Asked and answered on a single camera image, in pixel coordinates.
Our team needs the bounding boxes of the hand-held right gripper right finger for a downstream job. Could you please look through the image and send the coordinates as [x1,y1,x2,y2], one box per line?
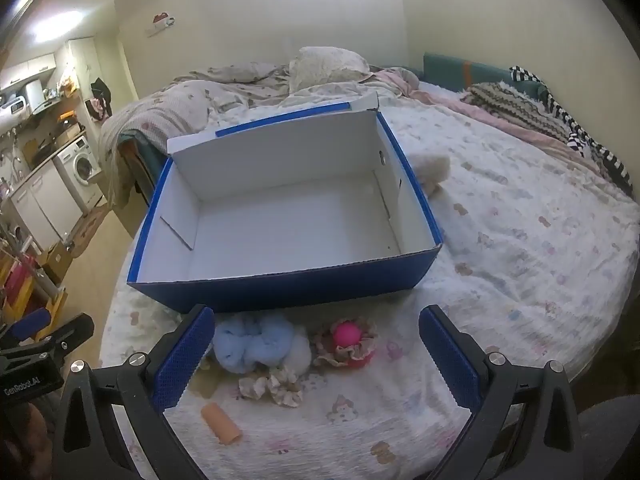
[419,305,583,480]

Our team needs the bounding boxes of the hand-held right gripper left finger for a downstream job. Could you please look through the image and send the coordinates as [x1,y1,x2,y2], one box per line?
[52,304,216,480]

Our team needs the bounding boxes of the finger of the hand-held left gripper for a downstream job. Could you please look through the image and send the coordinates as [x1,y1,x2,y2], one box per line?
[0,308,96,361]

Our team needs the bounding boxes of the light blue fluffy scrunchie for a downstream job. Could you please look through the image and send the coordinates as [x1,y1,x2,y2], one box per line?
[212,316,296,374]

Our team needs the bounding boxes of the peach foam roller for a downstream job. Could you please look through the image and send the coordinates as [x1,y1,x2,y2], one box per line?
[201,402,244,446]

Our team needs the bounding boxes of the cream frilly scrunchie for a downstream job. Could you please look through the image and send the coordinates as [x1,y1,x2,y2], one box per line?
[238,366,304,408]

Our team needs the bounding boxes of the pink ball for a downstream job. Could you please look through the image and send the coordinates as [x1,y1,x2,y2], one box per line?
[332,324,362,349]

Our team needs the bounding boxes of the white fluffy scrunchie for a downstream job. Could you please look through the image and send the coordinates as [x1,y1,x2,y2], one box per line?
[284,332,314,374]

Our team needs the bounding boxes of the white cardboard box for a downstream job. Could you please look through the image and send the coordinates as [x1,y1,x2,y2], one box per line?
[126,92,445,315]

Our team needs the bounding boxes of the yellow stand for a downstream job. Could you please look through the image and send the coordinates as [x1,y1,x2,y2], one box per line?
[0,250,69,332]

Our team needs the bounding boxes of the white printed bedspread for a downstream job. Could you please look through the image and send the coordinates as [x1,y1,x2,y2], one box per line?
[99,80,640,480]

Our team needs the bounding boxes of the white base cabinet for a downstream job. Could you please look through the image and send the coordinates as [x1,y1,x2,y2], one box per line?
[10,162,84,252]

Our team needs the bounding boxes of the white washing machine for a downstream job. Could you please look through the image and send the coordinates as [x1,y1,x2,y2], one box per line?
[52,135,104,211]

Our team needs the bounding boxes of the teal cloth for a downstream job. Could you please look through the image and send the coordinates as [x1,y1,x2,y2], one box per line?
[119,130,169,207]

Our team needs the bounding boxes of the white plush toy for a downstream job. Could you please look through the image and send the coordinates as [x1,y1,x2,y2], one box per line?
[412,155,451,199]

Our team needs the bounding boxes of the dark hanging clothes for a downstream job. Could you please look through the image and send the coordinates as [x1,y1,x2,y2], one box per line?
[89,77,112,122]

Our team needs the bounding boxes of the waffle printed blanket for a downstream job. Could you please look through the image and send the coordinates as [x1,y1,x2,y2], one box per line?
[99,80,223,196]

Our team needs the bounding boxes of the pink blanket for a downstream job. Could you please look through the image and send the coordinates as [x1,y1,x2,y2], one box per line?
[370,67,601,171]

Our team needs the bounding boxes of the striped knit blanket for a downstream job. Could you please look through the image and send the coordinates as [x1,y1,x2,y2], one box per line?
[460,81,572,142]

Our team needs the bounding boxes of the black and white striped cloth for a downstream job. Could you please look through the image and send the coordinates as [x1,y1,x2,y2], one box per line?
[509,66,634,196]

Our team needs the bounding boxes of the beige crumpled duvet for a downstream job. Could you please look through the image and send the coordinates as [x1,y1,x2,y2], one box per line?
[172,62,296,111]

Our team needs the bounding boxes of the green headboard cushion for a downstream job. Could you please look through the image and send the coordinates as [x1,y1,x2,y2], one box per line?
[422,52,551,102]

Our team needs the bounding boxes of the cream pillow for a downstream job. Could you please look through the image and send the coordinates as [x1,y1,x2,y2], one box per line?
[289,46,371,93]

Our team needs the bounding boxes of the white wall cabinet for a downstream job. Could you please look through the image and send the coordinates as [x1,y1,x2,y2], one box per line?
[0,52,59,92]

